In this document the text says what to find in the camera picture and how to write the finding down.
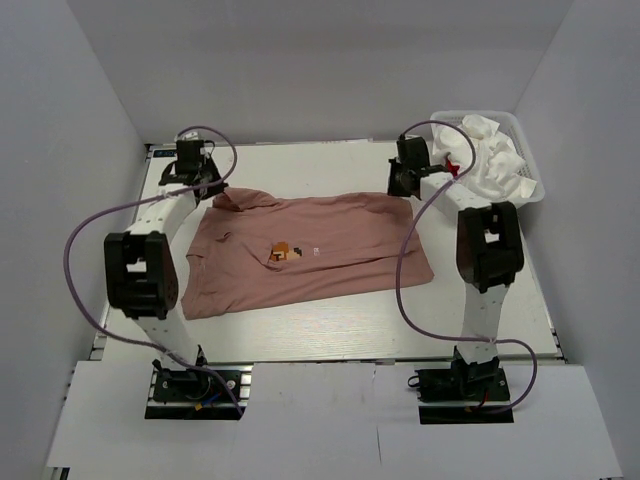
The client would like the white t shirt red print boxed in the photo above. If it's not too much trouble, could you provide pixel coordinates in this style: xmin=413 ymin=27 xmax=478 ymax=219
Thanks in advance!
xmin=441 ymin=153 xmax=544 ymax=207

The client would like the pink t shirt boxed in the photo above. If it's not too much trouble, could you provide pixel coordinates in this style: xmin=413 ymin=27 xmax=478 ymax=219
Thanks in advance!
xmin=182 ymin=188 xmax=434 ymax=320

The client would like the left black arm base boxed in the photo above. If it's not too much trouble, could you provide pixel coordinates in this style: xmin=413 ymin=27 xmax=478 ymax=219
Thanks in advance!
xmin=145 ymin=359 xmax=251 ymax=421

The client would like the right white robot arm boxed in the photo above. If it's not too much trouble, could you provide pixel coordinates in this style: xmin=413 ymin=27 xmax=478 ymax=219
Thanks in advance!
xmin=388 ymin=136 xmax=524 ymax=399

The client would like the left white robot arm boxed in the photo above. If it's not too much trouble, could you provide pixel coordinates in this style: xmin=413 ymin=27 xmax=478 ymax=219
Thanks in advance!
xmin=104 ymin=139 xmax=223 ymax=399

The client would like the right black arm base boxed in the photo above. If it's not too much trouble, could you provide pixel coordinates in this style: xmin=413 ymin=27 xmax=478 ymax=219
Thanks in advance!
xmin=407 ymin=368 xmax=514 ymax=425

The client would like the white t shirt in basket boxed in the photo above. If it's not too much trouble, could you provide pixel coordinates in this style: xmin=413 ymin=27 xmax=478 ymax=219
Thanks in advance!
xmin=432 ymin=113 xmax=526 ymax=176

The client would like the white plastic basket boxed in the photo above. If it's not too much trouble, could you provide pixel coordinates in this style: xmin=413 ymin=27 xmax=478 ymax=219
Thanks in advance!
xmin=431 ymin=111 xmax=545 ymax=207

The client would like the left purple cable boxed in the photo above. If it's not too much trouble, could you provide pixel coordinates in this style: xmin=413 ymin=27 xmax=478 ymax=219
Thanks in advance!
xmin=63 ymin=125 xmax=246 ymax=419

